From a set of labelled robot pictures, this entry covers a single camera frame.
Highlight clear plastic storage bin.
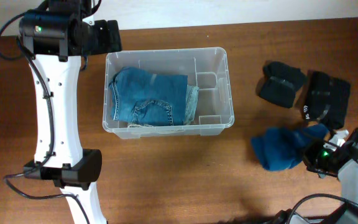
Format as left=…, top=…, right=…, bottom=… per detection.
left=102, top=47, right=234, bottom=139

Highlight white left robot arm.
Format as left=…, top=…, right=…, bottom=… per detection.
left=19, top=1, right=122, bottom=223

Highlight light blue jeans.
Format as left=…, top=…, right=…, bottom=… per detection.
left=127, top=85, right=199, bottom=128

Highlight blue garment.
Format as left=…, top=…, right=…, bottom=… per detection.
left=250, top=124, right=329, bottom=172

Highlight small black garment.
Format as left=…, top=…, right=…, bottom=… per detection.
left=258, top=61, right=306, bottom=108

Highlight black garment with white print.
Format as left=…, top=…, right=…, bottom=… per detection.
left=303, top=71, right=351, bottom=130

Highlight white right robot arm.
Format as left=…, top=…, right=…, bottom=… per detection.
left=266, top=128, right=358, bottom=224

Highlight dark blue jeans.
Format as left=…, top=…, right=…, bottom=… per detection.
left=109, top=67, right=188, bottom=126

